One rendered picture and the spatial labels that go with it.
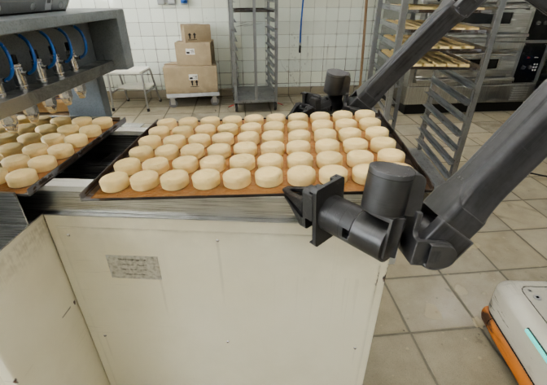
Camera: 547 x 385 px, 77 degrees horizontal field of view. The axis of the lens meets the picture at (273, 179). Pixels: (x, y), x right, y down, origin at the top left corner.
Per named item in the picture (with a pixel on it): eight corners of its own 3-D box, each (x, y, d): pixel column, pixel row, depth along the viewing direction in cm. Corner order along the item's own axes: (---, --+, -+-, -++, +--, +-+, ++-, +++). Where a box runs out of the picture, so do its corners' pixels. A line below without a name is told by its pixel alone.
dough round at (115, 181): (135, 181, 65) (133, 171, 64) (120, 194, 61) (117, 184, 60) (111, 179, 66) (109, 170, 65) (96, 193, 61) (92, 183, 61)
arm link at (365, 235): (382, 272, 44) (403, 258, 47) (394, 224, 41) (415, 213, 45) (339, 247, 48) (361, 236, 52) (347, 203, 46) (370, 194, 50)
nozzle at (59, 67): (59, 106, 82) (34, 24, 74) (67, 102, 85) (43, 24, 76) (83, 107, 82) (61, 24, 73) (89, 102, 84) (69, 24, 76)
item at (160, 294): (125, 435, 107) (25, 190, 64) (163, 338, 137) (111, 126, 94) (350, 449, 104) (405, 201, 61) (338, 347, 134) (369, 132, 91)
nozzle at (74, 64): (74, 98, 88) (52, 22, 79) (80, 96, 90) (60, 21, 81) (97, 99, 87) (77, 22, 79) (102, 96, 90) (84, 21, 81)
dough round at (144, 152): (129, 156, 75) (126, 147, 74) (152, 150, 77) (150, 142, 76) (132, 164, 71) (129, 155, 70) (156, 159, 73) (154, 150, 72)
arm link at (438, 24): (496, -5, 75) (479, -12, 84) (479, -24, 73) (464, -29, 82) (356, 129, 99) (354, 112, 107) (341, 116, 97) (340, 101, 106)
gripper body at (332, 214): (306, 242, 54) (344, 265, 49) (306, 186, 49) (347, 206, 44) (333, 225, 58) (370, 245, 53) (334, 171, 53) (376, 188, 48)
